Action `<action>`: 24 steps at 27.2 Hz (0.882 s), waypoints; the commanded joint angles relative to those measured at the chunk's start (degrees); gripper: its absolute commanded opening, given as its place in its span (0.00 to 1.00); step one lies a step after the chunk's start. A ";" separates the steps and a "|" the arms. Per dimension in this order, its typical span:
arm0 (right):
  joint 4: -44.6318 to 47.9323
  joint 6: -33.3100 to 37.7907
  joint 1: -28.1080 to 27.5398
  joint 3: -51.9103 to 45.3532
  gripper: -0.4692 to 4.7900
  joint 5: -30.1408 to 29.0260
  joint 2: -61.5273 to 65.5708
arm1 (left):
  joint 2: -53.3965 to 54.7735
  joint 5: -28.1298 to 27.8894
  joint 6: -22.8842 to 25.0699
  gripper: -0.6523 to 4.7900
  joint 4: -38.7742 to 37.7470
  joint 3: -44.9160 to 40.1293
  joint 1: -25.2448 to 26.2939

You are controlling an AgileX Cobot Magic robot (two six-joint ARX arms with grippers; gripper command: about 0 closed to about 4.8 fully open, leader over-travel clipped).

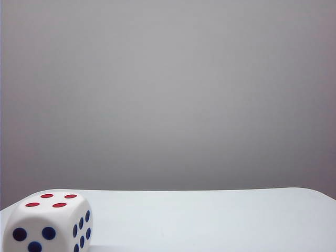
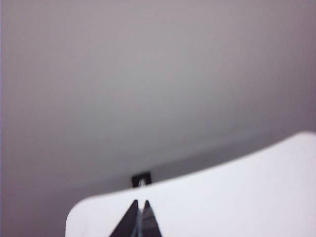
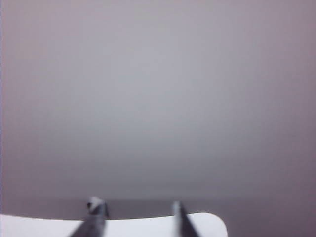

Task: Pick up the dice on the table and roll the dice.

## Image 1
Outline white die with coloured pips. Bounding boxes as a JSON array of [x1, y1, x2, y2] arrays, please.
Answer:
[[2, 191, 93, 252]]

